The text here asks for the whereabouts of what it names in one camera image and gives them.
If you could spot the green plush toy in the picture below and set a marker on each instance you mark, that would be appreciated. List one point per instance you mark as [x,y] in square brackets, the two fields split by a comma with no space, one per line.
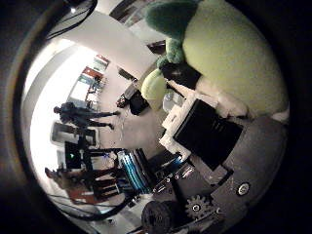
[230,55]

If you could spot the black bag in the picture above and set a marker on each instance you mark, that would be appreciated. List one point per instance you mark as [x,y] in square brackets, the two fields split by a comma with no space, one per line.
[138,103]

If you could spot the person in dark clothes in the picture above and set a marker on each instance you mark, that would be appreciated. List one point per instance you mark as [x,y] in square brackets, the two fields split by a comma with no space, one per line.
[81,114]

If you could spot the blue metal rail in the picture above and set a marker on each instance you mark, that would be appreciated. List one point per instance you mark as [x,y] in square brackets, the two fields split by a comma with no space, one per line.
[135,172]

